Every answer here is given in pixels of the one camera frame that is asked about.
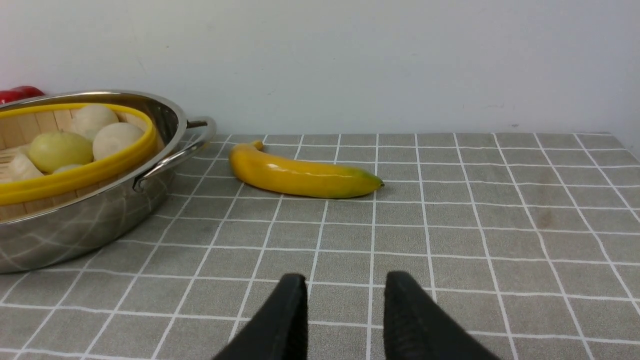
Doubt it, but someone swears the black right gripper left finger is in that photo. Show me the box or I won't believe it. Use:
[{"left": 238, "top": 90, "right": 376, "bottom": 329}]
[{"left": 213, "top": 273, "right": 309, "bottom": 360}]

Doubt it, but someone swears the white crescent dumpling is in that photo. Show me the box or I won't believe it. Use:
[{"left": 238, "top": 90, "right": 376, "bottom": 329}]
[{"left": 5, "top": 152, "right": 44, "bottom": 182}]

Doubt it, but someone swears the white round bun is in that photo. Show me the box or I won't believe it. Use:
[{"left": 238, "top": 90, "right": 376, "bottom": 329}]
[
  {"left": 93, "top": 122, "right": 145, "bottom": 161},
  {"left": 71, "top": 104, "right": 120, "bottom": 142}
]

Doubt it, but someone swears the grey checked tablecloth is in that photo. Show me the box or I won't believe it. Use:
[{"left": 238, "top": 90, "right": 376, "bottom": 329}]
[{"left": 1, "top": 133, "right": 639, "bottom": 360}]

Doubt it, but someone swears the stainless steel pot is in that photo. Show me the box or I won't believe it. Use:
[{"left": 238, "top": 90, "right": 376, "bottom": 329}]
[{"left": 0, "top": 89, "right": 217, "bottom": 274}]

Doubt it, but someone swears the yellow banana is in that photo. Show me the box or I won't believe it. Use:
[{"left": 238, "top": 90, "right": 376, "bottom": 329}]
[{"left": 228, "top": 140, "right": 385, "bottom": 199}]

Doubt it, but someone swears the yellow bamboo steamer basket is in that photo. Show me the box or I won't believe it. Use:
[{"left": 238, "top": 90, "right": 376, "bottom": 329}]
[{"left": 0, "top": 102, "right": 163, "bottom": 222}]

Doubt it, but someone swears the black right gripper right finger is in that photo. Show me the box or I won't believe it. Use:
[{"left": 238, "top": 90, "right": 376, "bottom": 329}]
[{"left": 382, "top": 271, "right": 499, "bottom": 360}]

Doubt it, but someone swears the red bell pepper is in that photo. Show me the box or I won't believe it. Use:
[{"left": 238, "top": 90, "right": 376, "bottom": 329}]
[{"left": 0, "top": 85, "right": 45, "bottom": 105}]

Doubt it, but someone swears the green round bun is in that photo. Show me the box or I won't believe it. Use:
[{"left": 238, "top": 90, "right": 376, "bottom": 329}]
[{"left": 27, "top": 130, "right": 94, "bottom": 174}]

